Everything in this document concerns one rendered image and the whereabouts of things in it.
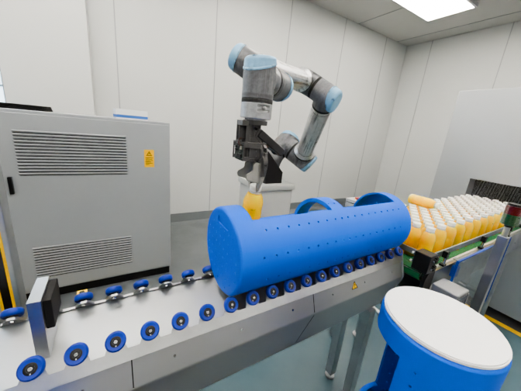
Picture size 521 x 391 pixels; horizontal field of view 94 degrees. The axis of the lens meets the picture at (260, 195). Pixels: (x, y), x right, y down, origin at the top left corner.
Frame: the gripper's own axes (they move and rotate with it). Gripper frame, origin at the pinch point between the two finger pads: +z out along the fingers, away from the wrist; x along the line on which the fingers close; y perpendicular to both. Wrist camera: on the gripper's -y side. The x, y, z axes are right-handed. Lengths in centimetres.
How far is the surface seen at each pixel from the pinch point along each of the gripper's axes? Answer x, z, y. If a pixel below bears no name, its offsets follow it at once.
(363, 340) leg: 10, 87, -69
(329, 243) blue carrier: 13.9, 18.2, -23.4
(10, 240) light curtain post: -31, 22, 68
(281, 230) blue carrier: 10.6, 11.4, -4.2
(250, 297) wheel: 10.9, 33.0, 4.9
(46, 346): 6, 34, 55
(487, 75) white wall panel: -130, -128, -503
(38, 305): 5, 22, 55
